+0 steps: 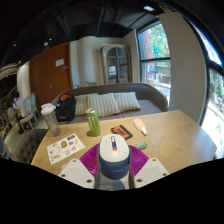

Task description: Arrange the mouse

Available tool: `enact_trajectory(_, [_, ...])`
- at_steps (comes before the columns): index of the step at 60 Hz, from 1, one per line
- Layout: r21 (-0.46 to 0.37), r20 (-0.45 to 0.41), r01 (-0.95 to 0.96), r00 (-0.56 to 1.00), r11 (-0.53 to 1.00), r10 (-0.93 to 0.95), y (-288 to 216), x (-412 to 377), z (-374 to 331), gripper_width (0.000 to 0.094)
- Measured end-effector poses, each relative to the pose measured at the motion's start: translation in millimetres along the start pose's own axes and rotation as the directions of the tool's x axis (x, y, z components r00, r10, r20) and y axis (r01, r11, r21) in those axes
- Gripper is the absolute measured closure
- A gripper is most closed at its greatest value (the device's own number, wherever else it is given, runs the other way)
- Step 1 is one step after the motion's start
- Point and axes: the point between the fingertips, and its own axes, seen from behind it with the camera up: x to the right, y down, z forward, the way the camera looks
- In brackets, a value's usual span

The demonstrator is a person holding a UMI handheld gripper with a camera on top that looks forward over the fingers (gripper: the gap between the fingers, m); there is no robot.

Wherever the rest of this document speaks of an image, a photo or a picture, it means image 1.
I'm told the white sticker sheet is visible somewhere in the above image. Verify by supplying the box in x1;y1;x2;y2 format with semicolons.
46;133;86;166

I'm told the striped cushion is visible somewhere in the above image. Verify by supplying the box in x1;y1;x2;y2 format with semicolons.
87;92;121;118
73;93;99;117
113;91;142;113

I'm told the grey glass-door cabinet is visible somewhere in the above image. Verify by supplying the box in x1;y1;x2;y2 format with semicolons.
100;43;133;85

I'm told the black and orange small box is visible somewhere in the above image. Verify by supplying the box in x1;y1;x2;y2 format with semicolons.
110;124;134;140

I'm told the black backpack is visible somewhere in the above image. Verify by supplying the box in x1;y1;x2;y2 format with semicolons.
55;93;77;123

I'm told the small white bottle orange cap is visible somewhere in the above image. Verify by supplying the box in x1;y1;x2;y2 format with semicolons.
133;117;148;136

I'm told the green drink can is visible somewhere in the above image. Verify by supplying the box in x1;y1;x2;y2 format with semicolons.
85;107;102;138

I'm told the green and blue small pack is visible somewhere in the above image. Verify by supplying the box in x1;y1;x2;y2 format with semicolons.
135;141;148;151

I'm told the grey tufted chair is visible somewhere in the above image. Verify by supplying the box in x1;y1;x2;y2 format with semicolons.
13;128;49;165

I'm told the black-framed glass window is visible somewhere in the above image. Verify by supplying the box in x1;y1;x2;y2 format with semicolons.
137;21;173;105
199;28;224;160

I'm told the grey-brown sofa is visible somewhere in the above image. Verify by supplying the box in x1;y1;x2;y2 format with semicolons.
51;82;169;125

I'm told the clear shaker bottle white lid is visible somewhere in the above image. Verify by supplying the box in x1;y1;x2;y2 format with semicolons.
40;102;62;138

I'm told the white and blue computer mouse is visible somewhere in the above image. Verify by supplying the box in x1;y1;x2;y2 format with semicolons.
97;133;131;181

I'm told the group of white chairs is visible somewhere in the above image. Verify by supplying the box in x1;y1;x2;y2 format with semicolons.
5;92;40;134

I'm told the brown wooden door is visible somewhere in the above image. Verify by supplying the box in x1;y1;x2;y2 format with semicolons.
28;41;74;111

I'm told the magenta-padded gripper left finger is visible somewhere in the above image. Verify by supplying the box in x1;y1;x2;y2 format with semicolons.
58;143;101;190

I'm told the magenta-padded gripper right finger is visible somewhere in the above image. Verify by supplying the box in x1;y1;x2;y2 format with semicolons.
128;144;170;189

